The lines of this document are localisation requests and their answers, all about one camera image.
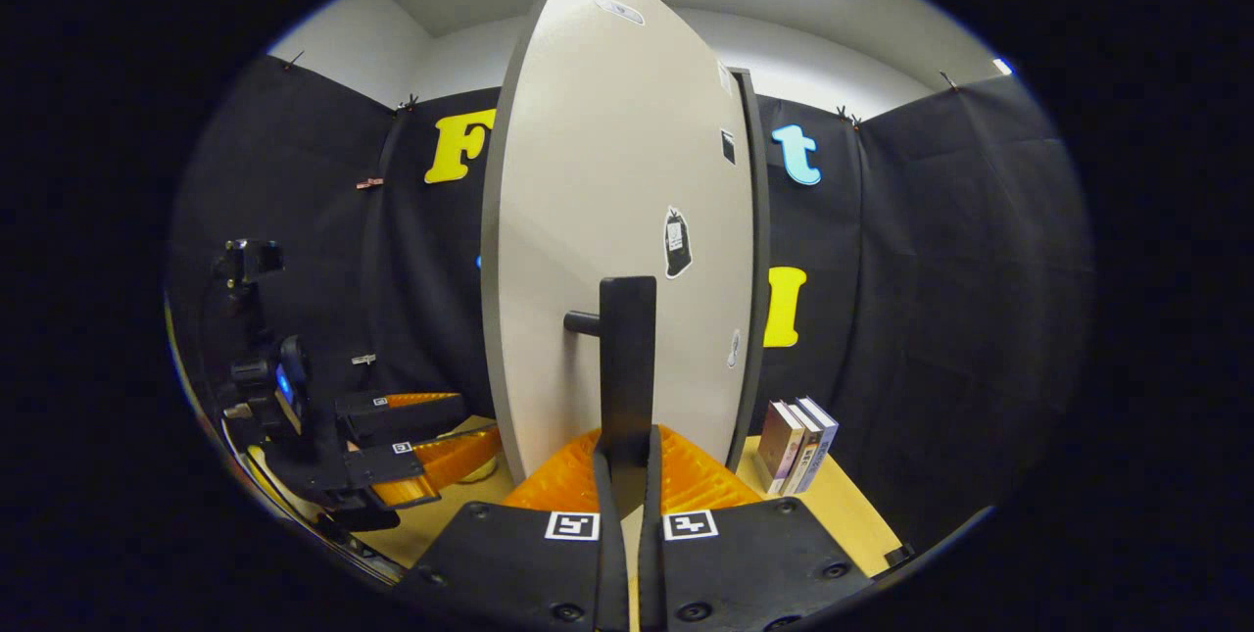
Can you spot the pink cloth clip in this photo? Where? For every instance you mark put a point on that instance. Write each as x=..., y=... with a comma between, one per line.
x=369, y=183

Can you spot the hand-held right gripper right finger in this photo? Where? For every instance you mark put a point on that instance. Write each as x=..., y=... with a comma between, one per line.
x=651, y=554

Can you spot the grey cabinet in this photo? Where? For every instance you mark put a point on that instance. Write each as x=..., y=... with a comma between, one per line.
x=762, y=269

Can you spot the black cloth clip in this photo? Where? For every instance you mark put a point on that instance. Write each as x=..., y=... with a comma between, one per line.
x=292, y=59
x=845, y=114
x=946, y=79
x=408, y=104

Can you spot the dark spine book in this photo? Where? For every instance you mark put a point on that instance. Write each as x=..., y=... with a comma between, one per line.
x=805, y=456

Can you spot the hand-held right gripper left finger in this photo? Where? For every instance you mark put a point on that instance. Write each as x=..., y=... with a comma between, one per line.
x=612, y=554

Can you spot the small black block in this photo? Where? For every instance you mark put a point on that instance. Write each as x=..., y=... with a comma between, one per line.
x=898, y=555

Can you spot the small ceiling light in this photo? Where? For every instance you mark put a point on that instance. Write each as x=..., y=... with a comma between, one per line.
x=1002, y=66

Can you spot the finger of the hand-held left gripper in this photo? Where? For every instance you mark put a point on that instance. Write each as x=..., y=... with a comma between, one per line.
x=387, y=463
x=392, y=414

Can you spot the yellow bumpy citron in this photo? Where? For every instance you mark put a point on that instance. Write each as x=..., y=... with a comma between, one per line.
x=480, y=469

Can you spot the black backdrop cloth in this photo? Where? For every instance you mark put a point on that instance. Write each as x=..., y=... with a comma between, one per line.
x=931, y=318

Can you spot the white blue book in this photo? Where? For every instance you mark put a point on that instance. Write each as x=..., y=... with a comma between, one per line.
x=821, y=436

